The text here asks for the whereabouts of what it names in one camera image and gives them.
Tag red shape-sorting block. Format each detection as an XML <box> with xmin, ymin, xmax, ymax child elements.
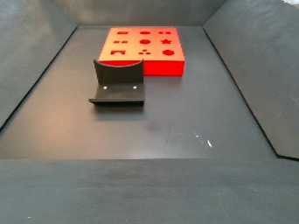
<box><xmin>97</xmin><ymin>26</ymin><xmax>186</xmax><ymax>76</ymax></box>

